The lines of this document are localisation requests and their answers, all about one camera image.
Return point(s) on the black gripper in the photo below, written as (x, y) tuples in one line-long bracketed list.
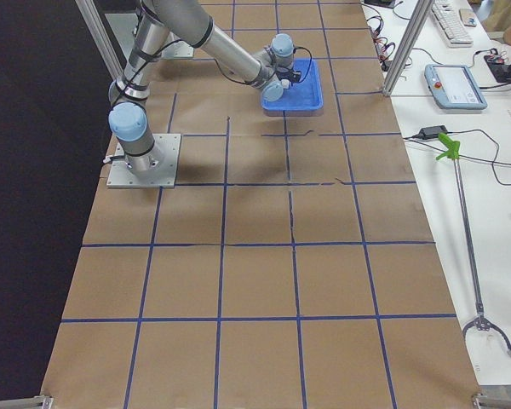
[(297, 77)]

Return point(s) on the aluminium frame post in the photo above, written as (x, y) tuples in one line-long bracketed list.
[(412, 31)]

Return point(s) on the teach pendant with screen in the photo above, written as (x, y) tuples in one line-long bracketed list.
[(453, 87)]

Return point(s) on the blue plastic tray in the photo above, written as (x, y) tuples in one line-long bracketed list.
[(299, 100)]

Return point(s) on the black power adapter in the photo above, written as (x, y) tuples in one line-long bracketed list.
[(431, 132)]

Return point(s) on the white keyboard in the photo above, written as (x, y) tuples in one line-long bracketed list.
[(449, 25)]

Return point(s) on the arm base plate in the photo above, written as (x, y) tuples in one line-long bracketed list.
[(177, 51), (158, 168)]

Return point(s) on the brown paper table cover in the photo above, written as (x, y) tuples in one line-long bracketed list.
[(292, 265)]

